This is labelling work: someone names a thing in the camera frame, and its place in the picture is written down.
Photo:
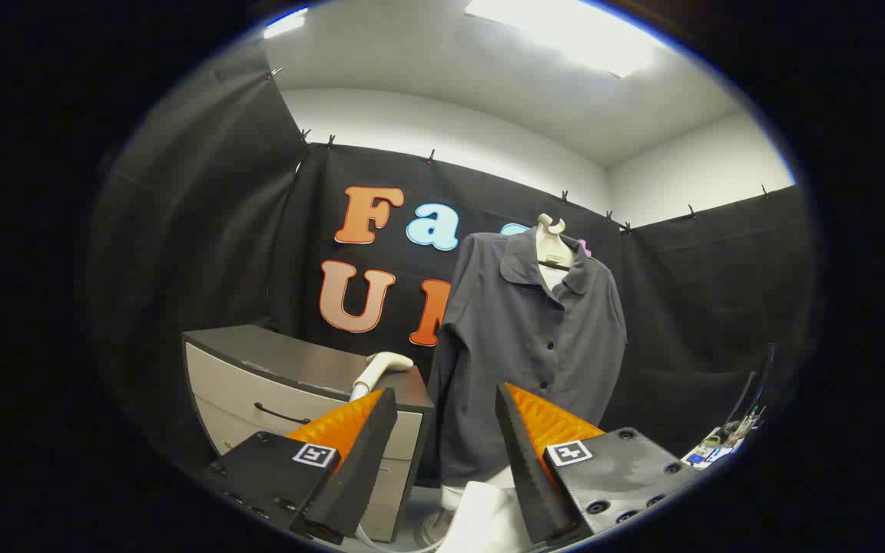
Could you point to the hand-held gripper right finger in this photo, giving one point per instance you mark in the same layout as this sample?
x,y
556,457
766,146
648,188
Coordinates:
x,y
527,468

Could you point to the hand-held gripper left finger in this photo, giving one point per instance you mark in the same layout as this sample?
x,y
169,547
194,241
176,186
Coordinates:
x,y
358,468

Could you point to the white garment steamer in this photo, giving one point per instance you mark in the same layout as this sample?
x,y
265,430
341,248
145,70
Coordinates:
x,y
377,367

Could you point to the grey button shirt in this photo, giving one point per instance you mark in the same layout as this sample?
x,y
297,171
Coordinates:
x,y
519,346

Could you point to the white clothes hanger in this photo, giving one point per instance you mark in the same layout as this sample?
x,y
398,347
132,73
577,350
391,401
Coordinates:
x,y
551,246

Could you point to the grey drawer cabinet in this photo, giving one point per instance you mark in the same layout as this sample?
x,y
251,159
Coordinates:
x,y
258,384

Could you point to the large ceiling light panel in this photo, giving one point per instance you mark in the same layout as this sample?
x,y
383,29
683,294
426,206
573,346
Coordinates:
x,y
573,31

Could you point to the small ceiling light panel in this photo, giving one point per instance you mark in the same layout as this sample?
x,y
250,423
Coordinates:
x,y
285,23

